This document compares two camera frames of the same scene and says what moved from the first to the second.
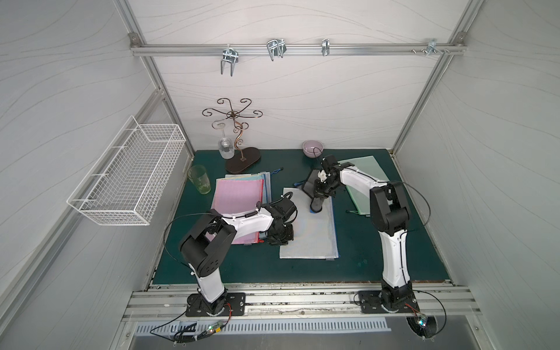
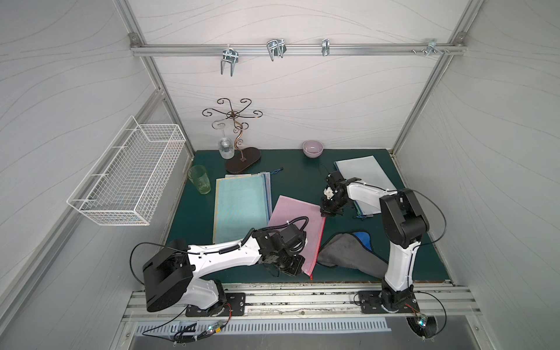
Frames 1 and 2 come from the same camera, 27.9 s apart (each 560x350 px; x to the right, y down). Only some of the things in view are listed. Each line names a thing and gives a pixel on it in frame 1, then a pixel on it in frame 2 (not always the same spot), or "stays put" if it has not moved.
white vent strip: [207, 328] stays put
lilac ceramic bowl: [313, 149] stays put
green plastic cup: [199, 176] stays put
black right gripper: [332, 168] to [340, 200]
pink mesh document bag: [235, 197] to [292, 211]
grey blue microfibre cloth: [316, 203] to [354, 250]
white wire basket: [124, 187] stays put
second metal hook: [276, 47] stays put
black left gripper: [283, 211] to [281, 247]
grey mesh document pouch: [314, 233] to [370, 171]
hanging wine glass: [226, 148] stays put
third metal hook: [325, 44] stays put
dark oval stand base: [243, 160] stays put
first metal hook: [230, 55] stays put
